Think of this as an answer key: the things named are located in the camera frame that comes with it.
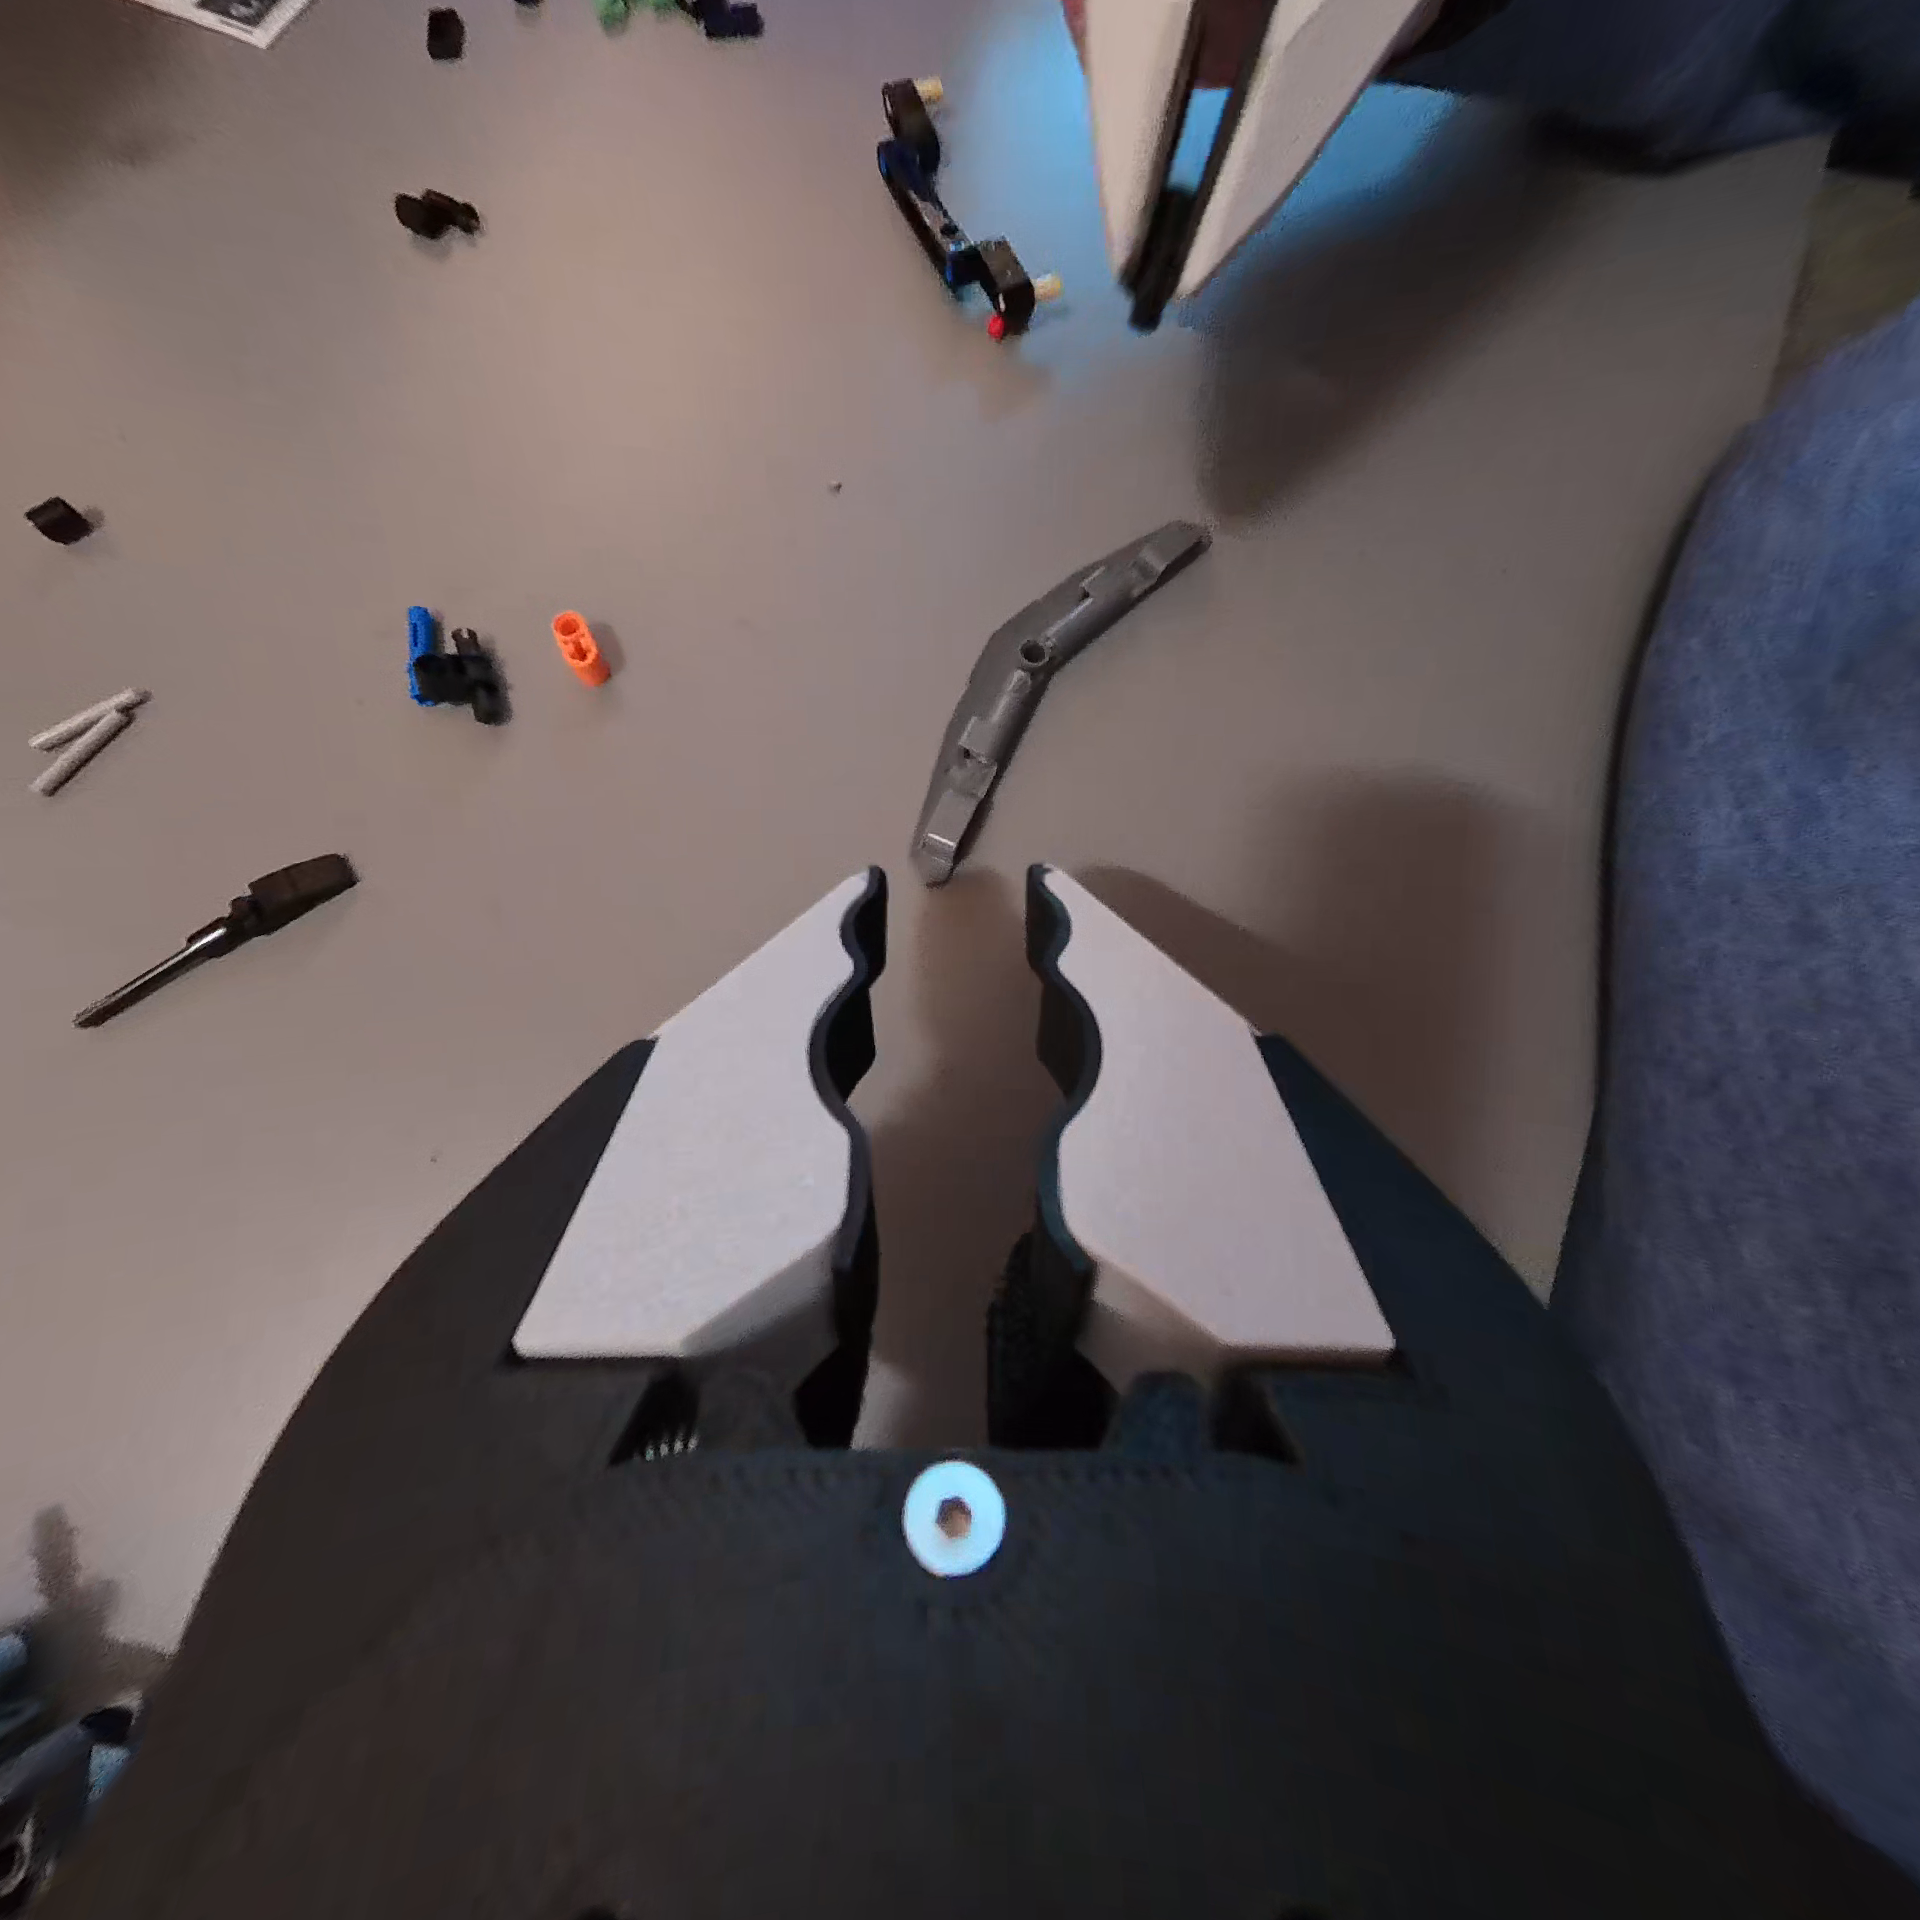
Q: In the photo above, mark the black lego axle with lever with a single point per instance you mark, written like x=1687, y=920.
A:
x=225, y=932

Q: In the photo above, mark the grey curved lego panel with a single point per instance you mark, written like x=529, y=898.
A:
x=1037, y=661

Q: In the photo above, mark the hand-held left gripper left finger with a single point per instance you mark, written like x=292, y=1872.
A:
x=706, y=1185

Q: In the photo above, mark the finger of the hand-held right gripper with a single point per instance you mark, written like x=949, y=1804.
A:
x=1132, y=105
x=1319, y=77

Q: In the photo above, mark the blue lego pin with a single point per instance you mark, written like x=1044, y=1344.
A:
x=420, y=652

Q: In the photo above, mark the dark lego slope piece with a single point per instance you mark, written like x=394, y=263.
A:
x=740, y=20

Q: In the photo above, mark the black lego axle connector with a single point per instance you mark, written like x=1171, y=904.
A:
x=466, y=678

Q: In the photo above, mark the lego car chassis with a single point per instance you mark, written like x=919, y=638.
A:
x=44, y=1756

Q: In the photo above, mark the sticker sheet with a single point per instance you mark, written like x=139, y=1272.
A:
x=225, y=12

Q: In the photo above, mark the orange lego connector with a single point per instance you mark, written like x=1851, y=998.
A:
x=581, y=648

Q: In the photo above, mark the small black lego bush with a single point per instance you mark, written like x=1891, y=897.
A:
x=61, y=521

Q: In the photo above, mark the person's right forearm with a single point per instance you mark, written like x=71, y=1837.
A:
x=1621, y=77

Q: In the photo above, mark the black lego pin connector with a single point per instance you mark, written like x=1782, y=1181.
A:
x=435, y=215

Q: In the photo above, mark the green lego plate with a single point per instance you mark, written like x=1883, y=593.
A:
x=629, y=12

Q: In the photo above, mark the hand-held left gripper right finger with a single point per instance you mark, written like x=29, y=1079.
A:
x=1214, y=1200

